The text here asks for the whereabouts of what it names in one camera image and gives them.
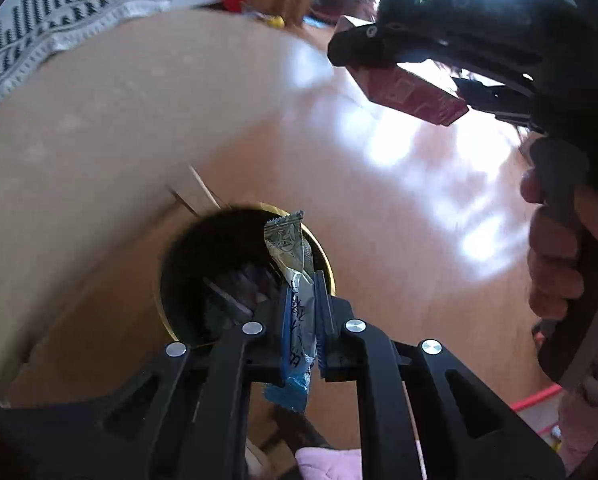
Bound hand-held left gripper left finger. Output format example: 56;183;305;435
0;285;292;480

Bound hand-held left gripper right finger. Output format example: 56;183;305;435
315;271;567;480

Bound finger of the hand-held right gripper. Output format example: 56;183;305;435
452;77;547;133
327;22;460;68

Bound blue silver snack wrapper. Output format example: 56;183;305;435
263;210;319;413

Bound red cardboard box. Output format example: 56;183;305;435
338;15;470;127

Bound black trash bin gold rim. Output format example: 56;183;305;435
154;202;337;348

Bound person's right hand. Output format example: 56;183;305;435
520;167;598;321

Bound pink cloth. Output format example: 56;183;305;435
295;447;362;480

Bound wooden skewer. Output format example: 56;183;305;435
188;164;221;209

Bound thin red tube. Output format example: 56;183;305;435
512;385;562;411

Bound black white striped blanket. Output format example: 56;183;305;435
0;0;174;118

